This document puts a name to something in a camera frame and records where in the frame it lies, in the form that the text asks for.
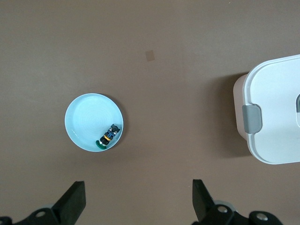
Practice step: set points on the round light blue plate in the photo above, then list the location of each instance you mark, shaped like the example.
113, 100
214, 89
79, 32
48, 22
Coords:
89, 117

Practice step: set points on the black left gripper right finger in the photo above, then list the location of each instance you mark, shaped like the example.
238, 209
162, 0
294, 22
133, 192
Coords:
202, 206

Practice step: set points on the brown tape patch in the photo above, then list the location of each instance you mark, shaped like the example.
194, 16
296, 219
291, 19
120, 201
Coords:
150, 55

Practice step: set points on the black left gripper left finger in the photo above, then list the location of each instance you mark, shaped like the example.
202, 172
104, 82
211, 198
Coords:
70, 206

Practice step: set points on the white lunch box grey latches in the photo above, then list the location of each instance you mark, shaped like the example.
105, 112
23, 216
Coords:
276, 117

